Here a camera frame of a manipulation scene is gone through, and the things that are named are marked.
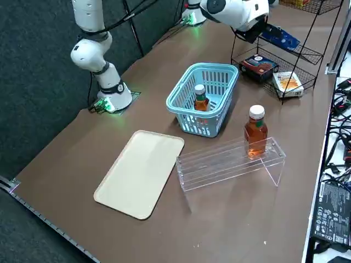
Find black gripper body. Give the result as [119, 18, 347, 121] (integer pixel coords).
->
[241, 15, 269, 44]

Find blue Oreo cookie box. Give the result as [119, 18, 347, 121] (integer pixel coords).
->
[260, 23, 301, 52]

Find amber tea bottle white cap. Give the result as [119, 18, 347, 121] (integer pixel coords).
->
[194, 84, 211, 112]
[243, 105, 269, 161]

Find light blue plastic shopping basket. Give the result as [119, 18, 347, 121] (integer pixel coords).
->
[166, 62, 239, 138]

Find clear acrylic step shelf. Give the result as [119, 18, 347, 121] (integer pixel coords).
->
[175, 136, 287, 213]

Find dark chocolate cookie box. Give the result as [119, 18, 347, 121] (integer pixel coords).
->
[239, 54, 280, 84]

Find yellow wafer box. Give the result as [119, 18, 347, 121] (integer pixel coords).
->
[278, 0, 312, 8]

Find white cracker box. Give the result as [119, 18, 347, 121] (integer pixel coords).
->
[271, 71, 305, 99]

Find black stand pole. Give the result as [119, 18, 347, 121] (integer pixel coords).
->
[123, 0, 145, 58]

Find cream plastic tray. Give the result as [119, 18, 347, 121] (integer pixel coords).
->
[93, 129, 185, 221]

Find black labelled power adapter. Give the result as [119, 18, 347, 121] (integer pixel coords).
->
[311, 180, 351, 247]

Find black wire snack shelf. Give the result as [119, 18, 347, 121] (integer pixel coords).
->
[230, 0, 345, 105]

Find aluminium camera post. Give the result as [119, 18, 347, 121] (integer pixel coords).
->
[325, 0, 351, 75]

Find tangled black cable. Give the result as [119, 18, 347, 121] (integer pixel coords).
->
[325, 79, 351, 181]

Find black base cable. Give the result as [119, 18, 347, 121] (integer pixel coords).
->
[87, 72, 95, 110]

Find aluminium edge rail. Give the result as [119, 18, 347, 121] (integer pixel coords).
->
[0, 175, 101, 263]

